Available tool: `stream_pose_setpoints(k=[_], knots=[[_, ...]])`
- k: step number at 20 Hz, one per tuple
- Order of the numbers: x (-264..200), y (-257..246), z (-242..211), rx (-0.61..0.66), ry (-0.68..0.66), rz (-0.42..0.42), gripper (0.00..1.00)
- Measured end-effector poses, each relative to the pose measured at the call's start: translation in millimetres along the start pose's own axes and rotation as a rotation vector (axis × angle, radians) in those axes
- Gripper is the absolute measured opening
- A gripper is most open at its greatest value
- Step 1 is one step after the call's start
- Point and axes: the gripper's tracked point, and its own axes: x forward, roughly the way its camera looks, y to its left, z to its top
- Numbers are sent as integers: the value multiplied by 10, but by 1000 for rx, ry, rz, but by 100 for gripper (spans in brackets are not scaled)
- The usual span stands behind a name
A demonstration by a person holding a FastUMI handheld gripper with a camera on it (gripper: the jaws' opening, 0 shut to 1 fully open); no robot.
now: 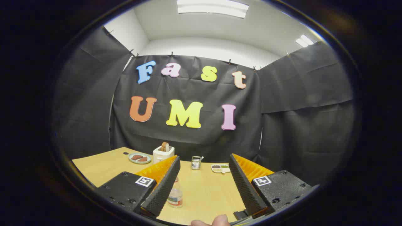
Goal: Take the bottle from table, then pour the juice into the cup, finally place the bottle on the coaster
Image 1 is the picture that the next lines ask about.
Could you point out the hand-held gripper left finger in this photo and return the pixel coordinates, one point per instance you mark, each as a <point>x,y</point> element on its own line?
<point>163,188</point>

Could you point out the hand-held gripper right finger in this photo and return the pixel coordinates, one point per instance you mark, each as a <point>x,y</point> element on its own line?
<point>246,188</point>

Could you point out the clear plastic juice bottle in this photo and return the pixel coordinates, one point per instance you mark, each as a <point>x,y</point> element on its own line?
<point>176,198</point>

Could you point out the white toaster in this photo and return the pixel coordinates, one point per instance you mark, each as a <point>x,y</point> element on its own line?
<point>163,155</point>

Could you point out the white divided dish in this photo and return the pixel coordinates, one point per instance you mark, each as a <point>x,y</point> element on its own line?
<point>216,170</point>

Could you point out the brown food pieces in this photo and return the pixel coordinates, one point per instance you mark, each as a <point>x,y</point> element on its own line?
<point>139,158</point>

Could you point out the wooden table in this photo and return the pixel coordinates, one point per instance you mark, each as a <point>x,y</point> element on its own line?
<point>207,191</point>

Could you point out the pale green plate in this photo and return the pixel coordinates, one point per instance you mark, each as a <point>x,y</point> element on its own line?
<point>132,161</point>

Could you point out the brown bread slice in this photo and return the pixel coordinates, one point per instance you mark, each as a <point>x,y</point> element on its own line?
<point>165,146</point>

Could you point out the black backdrop cloth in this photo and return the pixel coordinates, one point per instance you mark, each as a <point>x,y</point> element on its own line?
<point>194,138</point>

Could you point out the small ceiling light panel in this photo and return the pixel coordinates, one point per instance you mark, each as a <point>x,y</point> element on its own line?
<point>304,40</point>

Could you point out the long ceiling light panel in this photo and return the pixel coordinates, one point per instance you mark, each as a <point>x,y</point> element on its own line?
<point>212,8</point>

